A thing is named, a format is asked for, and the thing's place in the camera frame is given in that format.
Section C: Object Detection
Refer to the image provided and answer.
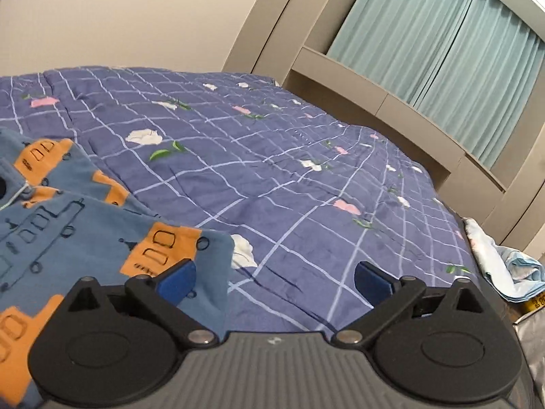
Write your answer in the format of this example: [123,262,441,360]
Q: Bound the teal curtain panel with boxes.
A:
[414,0,545,170]
[326,0,474,104]

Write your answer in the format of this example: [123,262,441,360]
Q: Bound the grey shiny bag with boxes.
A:
[512,304,545,409]

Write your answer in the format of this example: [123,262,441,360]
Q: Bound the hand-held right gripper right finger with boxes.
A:
[331,261,497,347]

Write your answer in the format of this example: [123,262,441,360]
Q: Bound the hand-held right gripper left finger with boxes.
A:
[60,258,221,347]

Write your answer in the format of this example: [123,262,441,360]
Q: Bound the blue pants with orange print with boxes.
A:
[0,127,234,408]

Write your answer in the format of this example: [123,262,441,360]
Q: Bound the white and blue cloth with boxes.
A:
[463,217,545,304]

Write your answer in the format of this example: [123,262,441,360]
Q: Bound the purple checked floral blanket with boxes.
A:
[0,66,483,335]

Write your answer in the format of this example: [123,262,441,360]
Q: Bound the beige wooden headboard cabinet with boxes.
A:
[283,46,508,193]

